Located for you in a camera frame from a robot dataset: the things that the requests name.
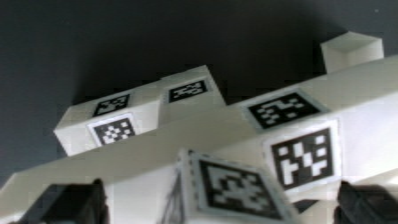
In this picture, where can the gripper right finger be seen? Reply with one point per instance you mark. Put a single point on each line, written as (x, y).
(366, 205)

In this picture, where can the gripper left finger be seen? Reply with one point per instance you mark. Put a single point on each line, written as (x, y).
(71, 204)

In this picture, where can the white chair back piece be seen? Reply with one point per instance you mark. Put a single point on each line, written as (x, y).
(312, 132)

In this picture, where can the white chair leg tagged cube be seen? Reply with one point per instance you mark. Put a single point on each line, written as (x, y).
(224, 193)

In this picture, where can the white chair leg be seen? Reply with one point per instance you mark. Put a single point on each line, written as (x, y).
(190, 95)
(108, 119)

